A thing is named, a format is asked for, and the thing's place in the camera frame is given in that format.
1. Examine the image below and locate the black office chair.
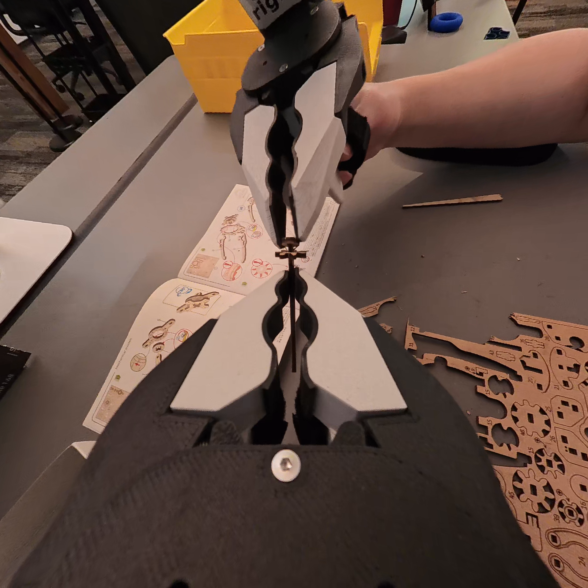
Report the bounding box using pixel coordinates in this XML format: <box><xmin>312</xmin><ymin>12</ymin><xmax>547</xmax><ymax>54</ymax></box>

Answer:
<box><xmin>46</xmin><ymin>0</ymin><xmax>136</xmax><ymax>108</ymax></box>

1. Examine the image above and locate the instruction booklet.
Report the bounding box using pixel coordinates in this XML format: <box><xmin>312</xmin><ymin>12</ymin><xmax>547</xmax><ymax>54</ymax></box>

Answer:
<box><xmin>83</xmin><ymin>184</ymin><xmax>341</xmax><ymax>435</ymax></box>

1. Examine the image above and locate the blue ring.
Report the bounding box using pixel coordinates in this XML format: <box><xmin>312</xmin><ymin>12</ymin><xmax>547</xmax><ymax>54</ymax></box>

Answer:
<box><xmin>429</xmin><ymin>12</ymin><xmax>464</xmax><ymax>34</ymax></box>

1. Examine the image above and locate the long wooden stick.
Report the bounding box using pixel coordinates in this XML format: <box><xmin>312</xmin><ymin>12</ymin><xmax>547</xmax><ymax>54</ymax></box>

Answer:
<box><xmin>402</xmin><ymin>194</ymin><xmax>503</xmax><ymax>209</ymax></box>

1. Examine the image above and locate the small plywood sheet fragment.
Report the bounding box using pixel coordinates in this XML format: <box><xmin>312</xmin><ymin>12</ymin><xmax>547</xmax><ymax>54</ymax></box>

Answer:
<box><xmin>357</xmin><ymin>296</ymin><xmax>398</xmax><ymax>336</ymax></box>

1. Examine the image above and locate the white cardboard box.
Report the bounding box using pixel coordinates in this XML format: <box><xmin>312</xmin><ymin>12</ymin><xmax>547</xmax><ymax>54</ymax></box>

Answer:
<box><xmin>0</xmin><ymin>440</ymin><xmax>98</xmax><ymax>547</ymax></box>

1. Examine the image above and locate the wooden model shaft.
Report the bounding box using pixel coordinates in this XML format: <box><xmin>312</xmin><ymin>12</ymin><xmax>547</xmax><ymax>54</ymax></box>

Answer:
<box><xmin>275</xmin><ymin>248</ymin><xmax>308</xmax><ymax>374</ymax></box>

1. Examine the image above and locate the large plywood parts sheet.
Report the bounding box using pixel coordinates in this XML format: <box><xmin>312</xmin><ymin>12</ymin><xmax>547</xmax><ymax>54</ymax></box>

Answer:
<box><xmin>404</xmin><ymin>312</ymin><xmax>588</xmax><ymax>588</ymax></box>

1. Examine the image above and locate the black model kit box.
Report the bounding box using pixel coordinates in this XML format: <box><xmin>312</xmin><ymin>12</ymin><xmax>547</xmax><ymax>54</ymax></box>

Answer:
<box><xmin>0</xmin><ymin>345</ymin><xmax>32</xmax><ymax>400</ymax></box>

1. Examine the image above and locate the person's right hand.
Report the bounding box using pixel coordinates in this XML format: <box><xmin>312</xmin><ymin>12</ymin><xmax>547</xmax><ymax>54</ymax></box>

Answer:
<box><xmin>337</xmin><ymin>83</ymin><xmax>406</xmax><ymax>185</ymax></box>

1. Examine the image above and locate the yellow plastic bin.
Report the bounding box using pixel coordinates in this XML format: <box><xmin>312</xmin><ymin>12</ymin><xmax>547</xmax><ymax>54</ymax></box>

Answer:
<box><xmin>164</xmin><ymin>0</ymin><xmax>384</xmax><ymax>114</ymax></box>

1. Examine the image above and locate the person's right forearm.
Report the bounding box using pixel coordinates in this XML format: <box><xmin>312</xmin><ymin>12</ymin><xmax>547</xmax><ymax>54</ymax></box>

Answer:
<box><xmin>397</xmin><ymin>28</ymin><xmax>588</xmax><ymax>150</ymax></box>

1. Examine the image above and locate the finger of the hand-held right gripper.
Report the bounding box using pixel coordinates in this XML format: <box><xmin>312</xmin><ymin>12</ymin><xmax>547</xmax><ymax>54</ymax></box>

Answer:
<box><xmin>278</xmin><ymin>62</ymin><xmax>347</xmax><ymax>242</ymax></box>
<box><xmin>242</xmin><ymin>106</ymin><xmax>295</xmax><ymax>245</ymax></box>

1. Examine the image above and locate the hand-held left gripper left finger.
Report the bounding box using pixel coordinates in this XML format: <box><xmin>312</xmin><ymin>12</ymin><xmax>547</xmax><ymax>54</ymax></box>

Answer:
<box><xmin>170</xmin><ymin>270</ymin><xmax>290</xmax><ymax>445</ymax></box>

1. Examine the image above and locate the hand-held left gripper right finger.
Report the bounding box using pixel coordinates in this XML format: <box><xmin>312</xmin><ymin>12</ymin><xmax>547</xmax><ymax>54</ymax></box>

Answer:
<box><xmin>295</xmin><ymin>270</ymin><xmax>409</xmax><ymax>445</ymax></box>

